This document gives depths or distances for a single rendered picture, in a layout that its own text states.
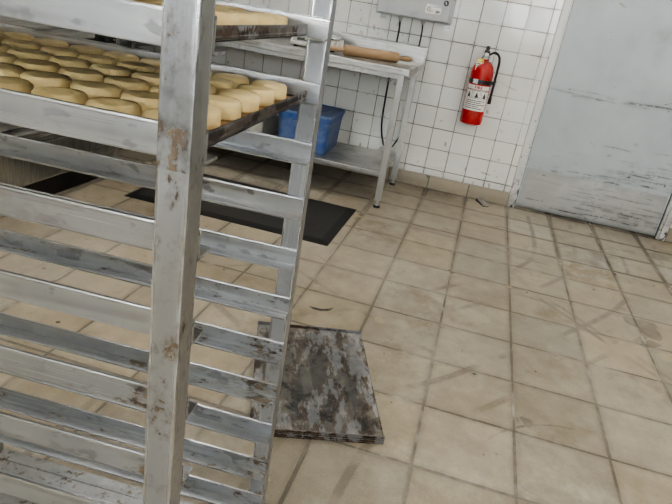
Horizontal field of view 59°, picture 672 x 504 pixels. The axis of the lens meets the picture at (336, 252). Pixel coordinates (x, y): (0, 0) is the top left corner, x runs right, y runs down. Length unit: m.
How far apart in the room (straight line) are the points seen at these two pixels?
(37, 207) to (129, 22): 0.20
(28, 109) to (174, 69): 0.16
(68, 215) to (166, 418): 0.21
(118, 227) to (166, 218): 0.08
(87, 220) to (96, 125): 0.09
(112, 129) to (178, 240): 0.11
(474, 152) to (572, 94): 0.75
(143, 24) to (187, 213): 0.15
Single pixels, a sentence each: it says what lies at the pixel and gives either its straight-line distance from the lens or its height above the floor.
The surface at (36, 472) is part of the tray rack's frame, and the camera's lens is 1.52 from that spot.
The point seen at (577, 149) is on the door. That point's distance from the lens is 4.53.
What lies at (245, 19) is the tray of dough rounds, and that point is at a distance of 0.73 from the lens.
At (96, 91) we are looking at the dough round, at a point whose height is 1.06.
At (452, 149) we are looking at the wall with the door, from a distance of 4.48.
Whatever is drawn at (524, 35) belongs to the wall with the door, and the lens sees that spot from 4.39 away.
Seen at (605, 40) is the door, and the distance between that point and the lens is 4.47.
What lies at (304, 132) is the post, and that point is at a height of 0.99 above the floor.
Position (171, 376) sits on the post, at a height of 0.84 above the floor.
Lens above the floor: 1.18
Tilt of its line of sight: 23 degrees down
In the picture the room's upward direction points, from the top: 10 degrees clockwise
